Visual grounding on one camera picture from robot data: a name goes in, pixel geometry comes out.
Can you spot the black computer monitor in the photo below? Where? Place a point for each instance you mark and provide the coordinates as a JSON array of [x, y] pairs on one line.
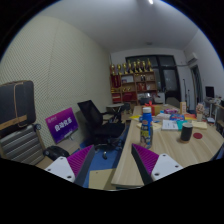
[[209, 91]]

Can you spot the wooden shelf unit with trophies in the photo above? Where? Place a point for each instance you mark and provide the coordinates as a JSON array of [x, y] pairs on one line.
[[133, 85]]

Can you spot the white packet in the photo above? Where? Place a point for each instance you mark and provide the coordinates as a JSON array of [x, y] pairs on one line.
[[162, 116]]

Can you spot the white wall air conditioner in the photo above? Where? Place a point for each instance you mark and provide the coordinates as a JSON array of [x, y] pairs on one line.
[[192, 59]]

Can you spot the orange book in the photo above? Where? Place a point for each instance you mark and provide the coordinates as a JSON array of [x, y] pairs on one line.
[[190, 117]]

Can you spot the teal notebook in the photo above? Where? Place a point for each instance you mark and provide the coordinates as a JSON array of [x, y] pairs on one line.
[[180, 124]]

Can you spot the black cup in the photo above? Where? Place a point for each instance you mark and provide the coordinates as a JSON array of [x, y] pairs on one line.
[[186, 132]]

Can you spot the pale yellow notepad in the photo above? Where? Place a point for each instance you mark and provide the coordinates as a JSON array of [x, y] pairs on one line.
[[199, 125]]

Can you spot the blue packet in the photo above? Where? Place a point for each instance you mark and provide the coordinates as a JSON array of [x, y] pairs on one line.
[[177, 117]]

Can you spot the yellow gift box, red ribbon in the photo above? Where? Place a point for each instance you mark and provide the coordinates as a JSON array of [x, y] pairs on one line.
[[157, 110]]

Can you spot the beige envelope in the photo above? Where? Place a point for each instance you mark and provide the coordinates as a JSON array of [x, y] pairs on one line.
[[156, 126]]

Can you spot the purple sign board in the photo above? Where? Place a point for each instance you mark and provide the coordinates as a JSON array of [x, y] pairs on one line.
[[61, 126]]

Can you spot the silver ribbed suitcase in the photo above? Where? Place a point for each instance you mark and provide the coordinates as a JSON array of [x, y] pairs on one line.
[[20, 146]]

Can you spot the small round table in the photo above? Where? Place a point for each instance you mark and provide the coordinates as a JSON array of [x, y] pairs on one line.
[[115, 106]]

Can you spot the white paper booklet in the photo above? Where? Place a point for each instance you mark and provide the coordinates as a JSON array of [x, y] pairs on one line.
[[169, 125]]

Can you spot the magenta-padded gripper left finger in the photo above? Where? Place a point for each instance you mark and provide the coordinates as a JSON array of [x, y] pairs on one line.
[[60, 166]]

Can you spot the pink flowers in white pot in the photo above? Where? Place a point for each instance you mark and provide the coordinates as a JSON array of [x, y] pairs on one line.
[[200, 109]]

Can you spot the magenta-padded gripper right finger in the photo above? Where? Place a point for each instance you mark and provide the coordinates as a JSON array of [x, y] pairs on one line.
[[165, 165]]

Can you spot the flat round red coaster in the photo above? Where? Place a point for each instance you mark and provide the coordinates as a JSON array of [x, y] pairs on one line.
[[198, 136]]

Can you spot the blue white-capped drink bottle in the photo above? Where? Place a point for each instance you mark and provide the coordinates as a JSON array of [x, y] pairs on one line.
[[146, 130]]

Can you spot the small upright orange box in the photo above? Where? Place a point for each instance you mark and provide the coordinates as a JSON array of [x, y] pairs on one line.
[[183, 108]]

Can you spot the black tripod stand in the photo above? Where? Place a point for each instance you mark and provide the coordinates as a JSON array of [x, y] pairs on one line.
[[184, 91]]

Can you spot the pink box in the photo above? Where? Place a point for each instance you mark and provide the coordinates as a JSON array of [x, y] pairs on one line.
[[171, 111]]

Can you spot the black office chair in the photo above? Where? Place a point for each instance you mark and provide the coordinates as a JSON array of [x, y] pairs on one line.
[[96, 123]]

